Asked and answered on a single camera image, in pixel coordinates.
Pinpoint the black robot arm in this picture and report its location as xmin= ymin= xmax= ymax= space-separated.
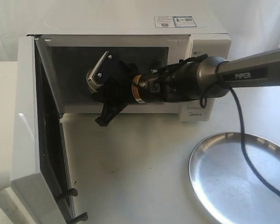
xmin=86 ymin=48 xmax=280 ymax=126

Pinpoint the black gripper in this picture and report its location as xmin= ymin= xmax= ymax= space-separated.
xmin=94 ymin=61 xmax=139 ymax=127

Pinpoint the blue white label sticker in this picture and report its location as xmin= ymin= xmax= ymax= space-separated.
xmin=154 ymin=16 xmax=197 ymax=28

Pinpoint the round stainless steel tray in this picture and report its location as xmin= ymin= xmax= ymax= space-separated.
xmin=189 ymin=132 xmax=280 ymax=224

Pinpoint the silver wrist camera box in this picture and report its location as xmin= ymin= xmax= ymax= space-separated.
xmin=86 ymin=51 xmax=112 ymax=94

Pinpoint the white microwave oven body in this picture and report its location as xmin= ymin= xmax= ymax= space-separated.
xmin=26 ymin=1 xmax=231 ymax=119

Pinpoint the white microwave door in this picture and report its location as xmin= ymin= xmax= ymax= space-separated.
xmin=10 ymin=36 xmax=88 ymax=224

